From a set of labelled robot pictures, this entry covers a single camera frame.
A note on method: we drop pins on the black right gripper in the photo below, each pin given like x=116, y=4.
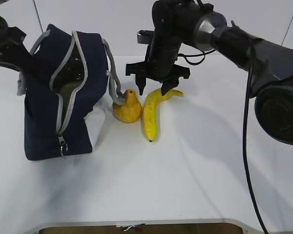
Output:
x=159, y=64

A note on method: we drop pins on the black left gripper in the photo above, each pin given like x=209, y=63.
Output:
x=14, y=55

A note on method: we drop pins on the yellow banana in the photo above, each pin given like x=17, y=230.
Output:
x=149, y=115

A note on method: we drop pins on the yellow pear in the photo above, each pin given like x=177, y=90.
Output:
x=130, y=111

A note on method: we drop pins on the navy blue lunch bag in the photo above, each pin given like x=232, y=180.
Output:
x=62, y=114

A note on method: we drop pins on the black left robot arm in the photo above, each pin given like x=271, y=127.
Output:
x=3, y=25

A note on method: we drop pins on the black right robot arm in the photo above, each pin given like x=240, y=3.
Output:
x=196, y=24

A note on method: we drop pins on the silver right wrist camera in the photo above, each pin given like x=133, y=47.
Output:
x=145, y=37

